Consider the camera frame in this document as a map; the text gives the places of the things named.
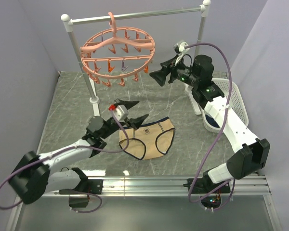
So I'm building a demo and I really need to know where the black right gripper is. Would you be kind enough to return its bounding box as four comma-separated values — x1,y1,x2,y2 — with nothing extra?
149,55,199,88

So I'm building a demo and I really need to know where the orange clothes clip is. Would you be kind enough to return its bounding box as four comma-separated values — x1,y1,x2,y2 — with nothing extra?
143,65,149,74

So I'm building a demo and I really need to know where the beige underwear with navy trim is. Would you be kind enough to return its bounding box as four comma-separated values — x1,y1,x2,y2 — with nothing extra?
119,117,175,160

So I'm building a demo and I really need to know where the pink round clip hanger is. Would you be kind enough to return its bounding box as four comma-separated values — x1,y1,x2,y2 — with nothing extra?
79,12,156,87

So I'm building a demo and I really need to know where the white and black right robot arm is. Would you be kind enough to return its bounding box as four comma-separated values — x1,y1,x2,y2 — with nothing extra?
149,55,270,193

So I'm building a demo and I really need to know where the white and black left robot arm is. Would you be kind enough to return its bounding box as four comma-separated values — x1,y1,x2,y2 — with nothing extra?
8,99,148,204

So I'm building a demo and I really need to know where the purple clothes clip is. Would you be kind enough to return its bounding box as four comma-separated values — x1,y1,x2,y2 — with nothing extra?
121,59,128,72

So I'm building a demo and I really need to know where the navy blue underwear in basket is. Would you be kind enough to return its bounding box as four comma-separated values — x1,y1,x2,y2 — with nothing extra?
205,115,220,128

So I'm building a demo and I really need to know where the white plastic laundry basket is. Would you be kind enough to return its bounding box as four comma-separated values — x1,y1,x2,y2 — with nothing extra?
201,78,249,133

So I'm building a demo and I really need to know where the white and silver clothes rack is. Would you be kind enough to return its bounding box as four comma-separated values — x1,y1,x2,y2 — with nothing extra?
61,0,211,116

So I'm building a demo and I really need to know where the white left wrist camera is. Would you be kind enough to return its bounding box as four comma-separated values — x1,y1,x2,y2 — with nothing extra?
108,104,129,121

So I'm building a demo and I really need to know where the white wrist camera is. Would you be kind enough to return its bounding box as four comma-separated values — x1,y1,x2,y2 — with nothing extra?
108,104,129,121
173,40,190,62

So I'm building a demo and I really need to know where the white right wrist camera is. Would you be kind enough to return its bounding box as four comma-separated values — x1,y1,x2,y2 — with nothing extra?
173,40,190,62

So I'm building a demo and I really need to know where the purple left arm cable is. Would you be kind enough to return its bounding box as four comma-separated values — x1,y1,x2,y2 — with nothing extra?
0,115,130,214

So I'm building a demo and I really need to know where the aluminium mounting rail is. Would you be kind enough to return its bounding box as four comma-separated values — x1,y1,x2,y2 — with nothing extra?
16,175,272,197

